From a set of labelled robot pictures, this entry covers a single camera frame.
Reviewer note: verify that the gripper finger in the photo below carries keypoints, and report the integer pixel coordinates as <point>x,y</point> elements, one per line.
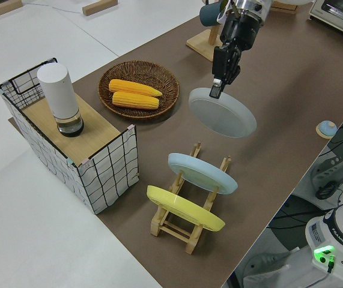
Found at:
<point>229,81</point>
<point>216,90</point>

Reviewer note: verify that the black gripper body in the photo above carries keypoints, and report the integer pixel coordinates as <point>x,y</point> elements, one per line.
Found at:
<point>237,36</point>

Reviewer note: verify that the gray plate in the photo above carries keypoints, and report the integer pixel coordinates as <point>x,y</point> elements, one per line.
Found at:
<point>222,117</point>

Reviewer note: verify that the light blue plate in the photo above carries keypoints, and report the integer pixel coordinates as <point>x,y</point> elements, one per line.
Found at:
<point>201,174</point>

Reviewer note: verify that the yellow plate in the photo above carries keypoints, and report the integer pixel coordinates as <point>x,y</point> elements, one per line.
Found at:
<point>183,210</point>

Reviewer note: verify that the wooden plate rack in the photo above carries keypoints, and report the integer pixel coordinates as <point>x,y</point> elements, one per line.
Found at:
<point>171,231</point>

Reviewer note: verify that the wooden mug tree stand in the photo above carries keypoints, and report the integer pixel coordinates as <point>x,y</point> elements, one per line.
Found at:
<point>204,46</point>

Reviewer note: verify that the dark teal mug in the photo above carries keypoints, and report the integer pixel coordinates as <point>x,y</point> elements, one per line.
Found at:
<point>208,15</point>

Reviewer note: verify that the brown table mat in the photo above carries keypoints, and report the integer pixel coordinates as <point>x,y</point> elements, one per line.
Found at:
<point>279,90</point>

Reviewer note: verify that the plain wooden block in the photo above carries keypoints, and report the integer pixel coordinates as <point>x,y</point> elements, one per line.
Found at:
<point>283,8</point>
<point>99,7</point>
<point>0,10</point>

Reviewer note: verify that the brown wicker basket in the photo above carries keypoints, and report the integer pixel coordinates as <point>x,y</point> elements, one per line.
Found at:
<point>138,70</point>

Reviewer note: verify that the yellow corn cob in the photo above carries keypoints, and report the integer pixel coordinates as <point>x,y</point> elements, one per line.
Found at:
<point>132,87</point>
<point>135,101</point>

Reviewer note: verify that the white toaster oven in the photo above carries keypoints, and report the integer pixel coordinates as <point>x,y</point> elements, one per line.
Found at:
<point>339,15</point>

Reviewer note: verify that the blue dome call bell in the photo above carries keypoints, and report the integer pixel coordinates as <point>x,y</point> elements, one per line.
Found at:
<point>326,129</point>

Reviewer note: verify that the light wood shelf board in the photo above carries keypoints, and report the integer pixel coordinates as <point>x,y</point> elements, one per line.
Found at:
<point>99,132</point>

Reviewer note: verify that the white cylinder with glass base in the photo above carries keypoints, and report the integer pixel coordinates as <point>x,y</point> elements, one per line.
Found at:
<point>58,93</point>

